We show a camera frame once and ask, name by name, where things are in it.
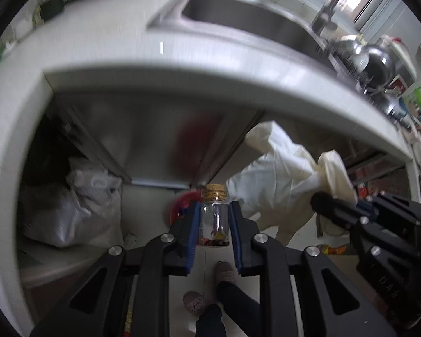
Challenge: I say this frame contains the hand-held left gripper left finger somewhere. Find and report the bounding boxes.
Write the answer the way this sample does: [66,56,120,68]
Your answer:
[30,200,201,337]

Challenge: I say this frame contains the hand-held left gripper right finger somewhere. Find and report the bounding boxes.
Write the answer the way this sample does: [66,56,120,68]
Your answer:
[230,200,397,337]

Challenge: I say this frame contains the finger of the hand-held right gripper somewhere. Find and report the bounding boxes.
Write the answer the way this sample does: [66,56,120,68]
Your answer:
[310,191,419,265]
[358,192,421,226]

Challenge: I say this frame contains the glass bottle with cork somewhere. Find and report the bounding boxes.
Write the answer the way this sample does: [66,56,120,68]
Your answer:
[200,183,231,248]

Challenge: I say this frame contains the red plastic basin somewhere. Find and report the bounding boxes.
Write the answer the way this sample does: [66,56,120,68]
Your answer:
[168,190,206,226]

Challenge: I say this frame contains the white rubber glove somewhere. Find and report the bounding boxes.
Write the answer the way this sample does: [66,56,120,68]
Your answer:
[226,121,358,247]

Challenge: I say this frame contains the pink slipper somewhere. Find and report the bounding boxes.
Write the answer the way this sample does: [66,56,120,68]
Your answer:
[214,261,238,288]
[183,291,208,315]

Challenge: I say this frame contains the orange snack packet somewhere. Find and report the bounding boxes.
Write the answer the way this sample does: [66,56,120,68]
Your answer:
[317,244,346,255]

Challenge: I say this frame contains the dark trousers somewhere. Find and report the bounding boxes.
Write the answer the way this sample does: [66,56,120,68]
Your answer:
[196,281,262,337]

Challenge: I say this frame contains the steel cabinet door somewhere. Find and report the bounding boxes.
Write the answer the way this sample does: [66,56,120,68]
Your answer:
[193,112,265,187]
[54,102,194,187]

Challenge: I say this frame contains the white woven sack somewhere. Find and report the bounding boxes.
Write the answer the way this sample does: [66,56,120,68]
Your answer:
[23,158,124,249]

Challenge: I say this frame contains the steel pot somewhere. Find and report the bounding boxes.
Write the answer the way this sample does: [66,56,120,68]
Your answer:
[331,37,395,89]

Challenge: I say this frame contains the white rice cooker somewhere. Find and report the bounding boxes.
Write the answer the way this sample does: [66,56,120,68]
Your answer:
[375,35,419,82]

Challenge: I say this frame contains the steel faucet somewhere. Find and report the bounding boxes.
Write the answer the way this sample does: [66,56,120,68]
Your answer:
[310,0,353,33]

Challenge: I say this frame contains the steel sink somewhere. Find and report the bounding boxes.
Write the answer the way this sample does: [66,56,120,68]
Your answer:
[147,0,337,75]

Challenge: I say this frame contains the window frame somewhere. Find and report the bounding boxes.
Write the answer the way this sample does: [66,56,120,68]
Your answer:
[277,0,401,37]

